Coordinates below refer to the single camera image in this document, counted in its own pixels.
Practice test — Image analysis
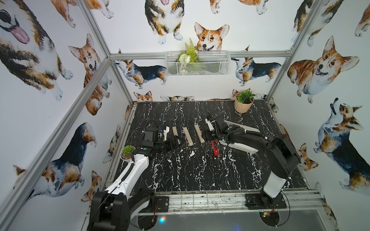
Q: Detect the pink potted plant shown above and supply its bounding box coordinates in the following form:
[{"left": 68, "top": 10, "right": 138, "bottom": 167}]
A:
[{"left": 235, "top": 89, "right": 256, "bottom": 114}]

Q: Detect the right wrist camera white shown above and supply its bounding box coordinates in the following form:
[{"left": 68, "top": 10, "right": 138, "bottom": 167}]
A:
[{"left": 205, "top": 118, "right": 214, "bottom": 131}]

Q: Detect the fern with white flower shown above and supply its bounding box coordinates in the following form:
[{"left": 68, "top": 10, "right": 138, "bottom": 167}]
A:
[{"left": 177, "top": 39, "right": 199, "bottom": 75}]

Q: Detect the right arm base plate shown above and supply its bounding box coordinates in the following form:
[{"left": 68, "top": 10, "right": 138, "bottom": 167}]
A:
[{"left": 245, "top": 193, "right": 287, "bottom": 210}]

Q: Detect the white storage tray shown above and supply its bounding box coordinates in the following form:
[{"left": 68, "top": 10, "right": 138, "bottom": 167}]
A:
[{"left": 219, "top": 120, "right": 260, "bottom": 154}]

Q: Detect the small white potted succulent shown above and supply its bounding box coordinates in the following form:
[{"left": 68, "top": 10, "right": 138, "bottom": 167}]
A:
[{"left": 119, "top": 145, "right": 135, "bottom": 162}]

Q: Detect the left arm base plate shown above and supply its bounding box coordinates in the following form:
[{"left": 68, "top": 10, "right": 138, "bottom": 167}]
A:
[{"left": 139, "top": 196, "right": 169, "bottom": 214}]

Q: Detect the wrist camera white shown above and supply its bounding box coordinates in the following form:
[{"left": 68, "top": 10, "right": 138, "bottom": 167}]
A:
[
  {"left": 163, "top": 126, "right": 170, "bottom": 141},
  {"left": 205, "top": 118, "right": 214, "bottom": 131}
]

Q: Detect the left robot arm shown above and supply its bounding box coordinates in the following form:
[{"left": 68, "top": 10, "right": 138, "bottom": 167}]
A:
[{"left": 87, "top": 127, "right": 183, "bottom": 231}]

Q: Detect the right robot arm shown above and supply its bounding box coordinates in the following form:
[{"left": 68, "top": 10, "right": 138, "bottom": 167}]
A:
[{"left": 205, "top": 114, "right": 301, "bottom": 208}]

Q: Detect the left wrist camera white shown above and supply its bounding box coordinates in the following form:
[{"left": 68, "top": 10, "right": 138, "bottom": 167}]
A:
[{"left": 163, "top": 126, "right": 170, "bottom": 141}]

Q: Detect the white wire wall basket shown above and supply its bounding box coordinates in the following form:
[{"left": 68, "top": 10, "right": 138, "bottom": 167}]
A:
[{"left": 165, "top": 51, "right": 231, "bottom": 76}]

